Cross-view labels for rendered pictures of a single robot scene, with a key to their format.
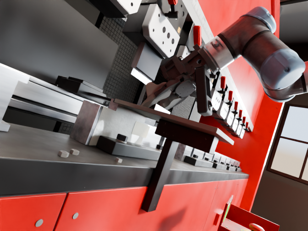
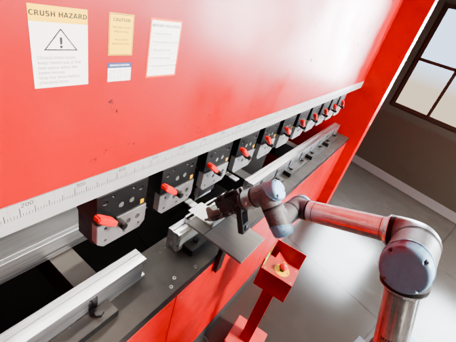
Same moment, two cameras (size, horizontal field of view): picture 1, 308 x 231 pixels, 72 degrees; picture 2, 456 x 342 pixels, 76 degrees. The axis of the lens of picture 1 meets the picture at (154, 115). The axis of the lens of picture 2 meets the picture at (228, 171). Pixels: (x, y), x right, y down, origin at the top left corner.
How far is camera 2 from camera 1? 0.91 m
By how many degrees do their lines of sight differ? 36
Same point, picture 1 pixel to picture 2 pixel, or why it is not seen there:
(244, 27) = (261, 200)
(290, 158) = (423, 90)
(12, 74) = (140, 264)
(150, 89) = (209, 212)
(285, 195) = (404, 134)
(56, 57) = not seen: hidden behind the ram
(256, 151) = (361, 111)
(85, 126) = (173, 243)
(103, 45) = not seen: hidden behind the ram
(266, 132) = (378, 89)
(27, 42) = not seen: hidden behind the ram
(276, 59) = (274, 231)
